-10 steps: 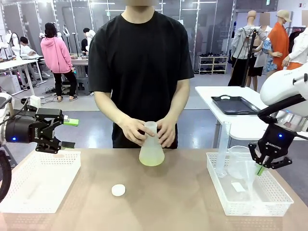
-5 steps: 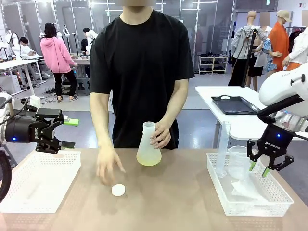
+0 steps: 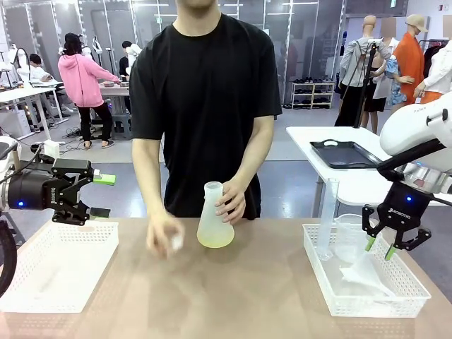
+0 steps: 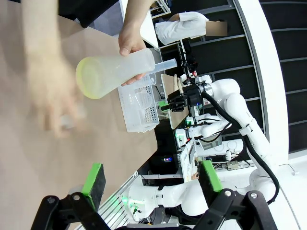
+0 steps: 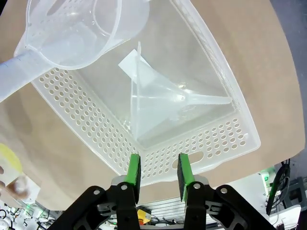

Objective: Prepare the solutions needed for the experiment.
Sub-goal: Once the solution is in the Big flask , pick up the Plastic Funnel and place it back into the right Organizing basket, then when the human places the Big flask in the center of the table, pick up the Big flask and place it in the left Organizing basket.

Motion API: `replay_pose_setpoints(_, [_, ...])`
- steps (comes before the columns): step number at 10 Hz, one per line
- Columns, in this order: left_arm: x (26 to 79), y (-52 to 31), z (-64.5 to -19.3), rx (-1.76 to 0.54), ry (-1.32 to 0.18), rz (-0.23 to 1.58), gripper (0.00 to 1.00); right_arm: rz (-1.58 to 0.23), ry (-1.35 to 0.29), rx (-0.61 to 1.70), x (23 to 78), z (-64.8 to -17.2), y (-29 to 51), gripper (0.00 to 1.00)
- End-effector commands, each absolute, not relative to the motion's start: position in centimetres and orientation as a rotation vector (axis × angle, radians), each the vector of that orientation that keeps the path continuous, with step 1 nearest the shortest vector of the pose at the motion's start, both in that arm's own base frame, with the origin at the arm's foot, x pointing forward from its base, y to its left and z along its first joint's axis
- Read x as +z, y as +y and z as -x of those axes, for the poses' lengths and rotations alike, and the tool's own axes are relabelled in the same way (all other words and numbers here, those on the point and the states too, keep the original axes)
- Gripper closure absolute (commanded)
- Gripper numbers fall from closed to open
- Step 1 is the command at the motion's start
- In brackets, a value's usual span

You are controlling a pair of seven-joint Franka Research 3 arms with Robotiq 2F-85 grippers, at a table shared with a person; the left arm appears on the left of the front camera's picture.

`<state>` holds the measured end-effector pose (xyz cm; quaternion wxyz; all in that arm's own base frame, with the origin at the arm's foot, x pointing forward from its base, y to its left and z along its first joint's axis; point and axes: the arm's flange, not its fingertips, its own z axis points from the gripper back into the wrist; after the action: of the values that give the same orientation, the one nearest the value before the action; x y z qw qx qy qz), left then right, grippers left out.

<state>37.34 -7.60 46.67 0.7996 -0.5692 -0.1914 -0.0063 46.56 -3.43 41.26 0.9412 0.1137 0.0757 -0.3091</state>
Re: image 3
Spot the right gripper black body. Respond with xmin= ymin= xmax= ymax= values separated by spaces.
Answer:
xmin=376 ymin=182 xmax=431 ymax=234

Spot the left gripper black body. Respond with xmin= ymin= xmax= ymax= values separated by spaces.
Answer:
xmin=6 ymin=165 xmax=78 ymax=212

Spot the clear plastic beaker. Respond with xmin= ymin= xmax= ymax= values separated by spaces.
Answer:
xmin=333 ymin=213 xmax=369 ymax=264

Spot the clear plastic graduated cylinder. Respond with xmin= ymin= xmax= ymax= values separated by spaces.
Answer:
xmin=315 ymin=177 xmax=340 ymax=261

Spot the white perforated plastic basket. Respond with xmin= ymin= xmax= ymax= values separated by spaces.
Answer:
xmin=0 ymin=221 xmax=120 ymax=314
xmin=302 ymin=222 xmax=432 ymax=318

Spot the frosted plastic conical flask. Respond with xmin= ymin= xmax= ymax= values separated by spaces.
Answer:
xmin=196 ymin=181 xmax=235 ymax=249

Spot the person's right forearm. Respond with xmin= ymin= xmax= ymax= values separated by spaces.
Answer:
xmin=132 ymin=136 xmax=174 ymax=220

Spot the person's left forearm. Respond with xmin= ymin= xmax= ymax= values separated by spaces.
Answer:
xmin=230 ymin=115 xmax=275 ymax=188

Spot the person's right hand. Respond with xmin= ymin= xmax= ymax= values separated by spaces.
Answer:
xmin=145 ymin=210 xmax=186 ymax=261

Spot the person's left hand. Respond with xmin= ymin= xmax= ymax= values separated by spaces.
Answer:
xmin=213 ymin=179 xmax=247 ymax=225

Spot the white side table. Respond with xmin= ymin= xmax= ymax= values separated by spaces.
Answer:
xmin=285 ymin=125 xmax=452 ymax=227

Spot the clear plastic funnel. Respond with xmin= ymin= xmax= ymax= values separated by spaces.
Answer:
xmin=339 ymin=252 xmax=397 ymax=298

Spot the grey step stool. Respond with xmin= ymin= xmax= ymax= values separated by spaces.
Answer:
xmin=111 ymin=112 xmax=133 ymax=141

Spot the black plastic tray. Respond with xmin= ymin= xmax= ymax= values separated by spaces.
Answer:
xmin=309 ymin=138 xmax=383 ymax=170

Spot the white workbench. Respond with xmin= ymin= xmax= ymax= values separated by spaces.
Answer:
xmin=98 ymin=83 xmax=132 ymax=138

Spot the long white desk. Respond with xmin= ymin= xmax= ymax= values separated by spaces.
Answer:
xmin=0 ymin=86 xmax=70 ymax=145

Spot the person in pink hoodie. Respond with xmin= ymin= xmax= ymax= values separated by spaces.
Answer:
xmin=57 ymin=32 xmax=123 ymax=149

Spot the seated person in white shirt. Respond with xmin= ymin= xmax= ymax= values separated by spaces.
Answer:
xmin=28 ymin=52 xmax=54 ymax=85

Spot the background person in black clothes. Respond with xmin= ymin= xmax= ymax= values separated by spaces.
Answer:
xmin=119 ymin=40 xmax=133 ymax=78

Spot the mannequin in blue floral dress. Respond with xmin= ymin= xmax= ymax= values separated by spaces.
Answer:
xmin=372 ymin=16 xmax=414 ymax=113

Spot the black tripod stand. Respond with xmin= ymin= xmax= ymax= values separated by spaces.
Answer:
xmin=352 ymin=39 xmax=381 ymax=129

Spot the white shoe rack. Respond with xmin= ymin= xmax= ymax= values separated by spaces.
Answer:
xmin=291 ymin=80 xmax=335 ymax=109

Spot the mannequin in white jacket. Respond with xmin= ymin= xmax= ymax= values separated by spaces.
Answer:
xmin=414 ymin=38 xmax=452 ymax=106

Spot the mannequin in orange jacket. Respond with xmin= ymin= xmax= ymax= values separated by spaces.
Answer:
xmin=392 ymin=13 xmax=427 ymax=106

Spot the mannequin in grey shirt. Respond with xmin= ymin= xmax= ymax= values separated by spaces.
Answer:
xmin=335 ymin=15 xmax=393 ymax=127

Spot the person in black t-shirt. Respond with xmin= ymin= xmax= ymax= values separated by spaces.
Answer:
xmin=129 ymin=0 xmax=283 ymax=219

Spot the white camera box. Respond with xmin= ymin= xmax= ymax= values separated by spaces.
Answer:
xmin=42 ymin=140 xmax=61 ymax=160

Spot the black cable hose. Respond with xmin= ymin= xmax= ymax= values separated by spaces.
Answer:
xmin=376 ymin=138 xmax=449 ymax=181
xmin=0 ymin=218 xmax=18 ymax=298

